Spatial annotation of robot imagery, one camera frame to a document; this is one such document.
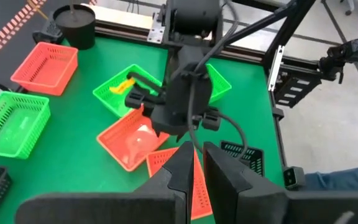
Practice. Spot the small yellow tag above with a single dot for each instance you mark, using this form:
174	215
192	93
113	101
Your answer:
123	86

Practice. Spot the green plant in black pot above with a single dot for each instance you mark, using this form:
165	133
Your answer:
75	26

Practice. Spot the silver corner bracket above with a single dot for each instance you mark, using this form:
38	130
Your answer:
155	31

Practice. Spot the black socket box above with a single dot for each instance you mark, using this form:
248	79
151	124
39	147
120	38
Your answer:
294	177

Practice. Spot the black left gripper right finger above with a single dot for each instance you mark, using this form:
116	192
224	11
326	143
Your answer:
244	199

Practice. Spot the silver bracket strip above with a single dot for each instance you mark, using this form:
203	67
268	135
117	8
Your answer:
275	68

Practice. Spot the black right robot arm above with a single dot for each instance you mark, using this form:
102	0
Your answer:
194	18

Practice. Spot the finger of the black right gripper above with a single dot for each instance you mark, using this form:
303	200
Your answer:
163	123
183	124

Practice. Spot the green plastic slotted basket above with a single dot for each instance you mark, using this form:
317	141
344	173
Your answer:
11	127
113	99
219	85

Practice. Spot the red plastic slotted basket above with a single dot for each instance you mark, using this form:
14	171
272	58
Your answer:
126	146
160	158
42	70

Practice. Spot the light wooden side board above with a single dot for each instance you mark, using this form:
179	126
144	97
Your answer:
120	17

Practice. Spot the person's leg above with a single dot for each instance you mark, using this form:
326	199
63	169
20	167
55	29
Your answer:
340	177

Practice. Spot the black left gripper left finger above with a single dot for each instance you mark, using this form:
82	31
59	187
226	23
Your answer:
154	202

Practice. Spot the green table mat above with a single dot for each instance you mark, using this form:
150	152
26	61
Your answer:
73	140

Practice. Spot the black perforated bracket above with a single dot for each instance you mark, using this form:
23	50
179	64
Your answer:
294	87

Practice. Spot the black articulated stand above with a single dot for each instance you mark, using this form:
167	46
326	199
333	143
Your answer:
350	53

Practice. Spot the black angular device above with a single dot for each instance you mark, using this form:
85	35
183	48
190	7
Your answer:
48	32

